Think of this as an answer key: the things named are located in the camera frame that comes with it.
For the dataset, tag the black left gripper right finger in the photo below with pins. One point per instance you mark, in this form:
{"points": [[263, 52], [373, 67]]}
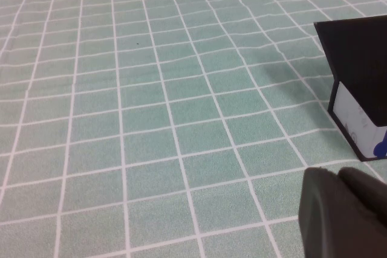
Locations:
{"points": [[369, 191]]}

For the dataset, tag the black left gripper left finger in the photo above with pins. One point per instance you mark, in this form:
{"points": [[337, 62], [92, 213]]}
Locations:
{"points": [[326, 224]]}

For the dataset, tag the black printed glasses case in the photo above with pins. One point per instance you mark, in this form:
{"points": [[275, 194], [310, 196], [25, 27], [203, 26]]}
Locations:
{"points": [[359, 67]]}

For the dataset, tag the green checkered tablecloth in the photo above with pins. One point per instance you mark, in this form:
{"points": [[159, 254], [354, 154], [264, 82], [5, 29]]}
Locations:
{"points": [[151, 119]]}

